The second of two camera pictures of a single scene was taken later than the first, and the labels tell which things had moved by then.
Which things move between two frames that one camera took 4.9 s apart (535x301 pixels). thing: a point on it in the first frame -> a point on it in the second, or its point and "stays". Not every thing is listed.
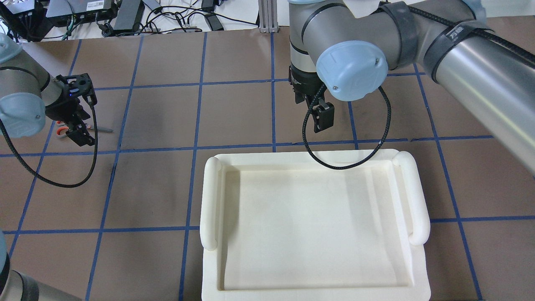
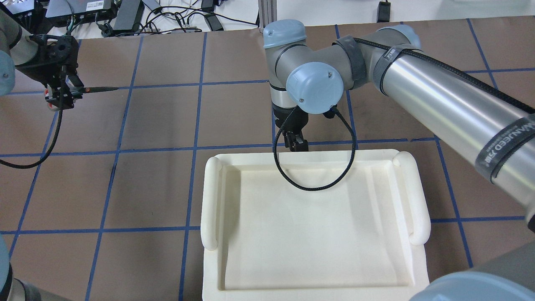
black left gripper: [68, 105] -> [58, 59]
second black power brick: [129, 15] stays
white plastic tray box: [275, 226] stays
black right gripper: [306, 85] -> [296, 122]
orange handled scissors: [62, 129] -> [85, 90]
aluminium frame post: [268, 16] stays
